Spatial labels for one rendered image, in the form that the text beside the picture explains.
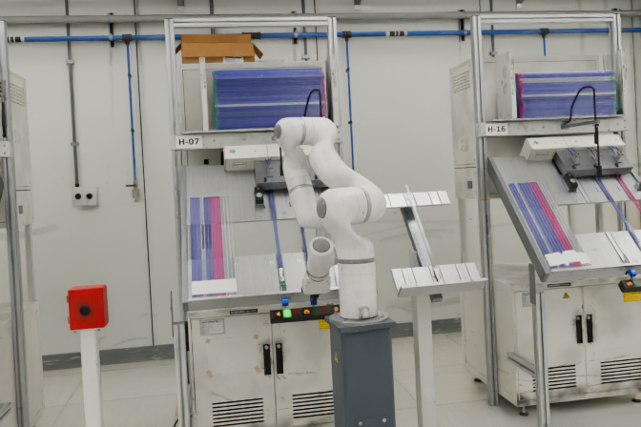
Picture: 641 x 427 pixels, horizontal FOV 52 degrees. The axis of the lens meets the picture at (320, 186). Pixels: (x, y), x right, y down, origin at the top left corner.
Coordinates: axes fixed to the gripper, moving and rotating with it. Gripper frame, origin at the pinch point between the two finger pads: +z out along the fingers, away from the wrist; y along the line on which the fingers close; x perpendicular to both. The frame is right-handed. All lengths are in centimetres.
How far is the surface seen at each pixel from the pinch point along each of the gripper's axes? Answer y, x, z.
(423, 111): 114, 200, 87
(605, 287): 142, 14, 35
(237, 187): -25, 60, 2
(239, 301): -27.9, 2.3, 3.6
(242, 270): -25.9, 15.8, 2.5
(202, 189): -40, 60, 2
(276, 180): -9, 57, -4
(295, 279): -6.0, 9.6, 2.5
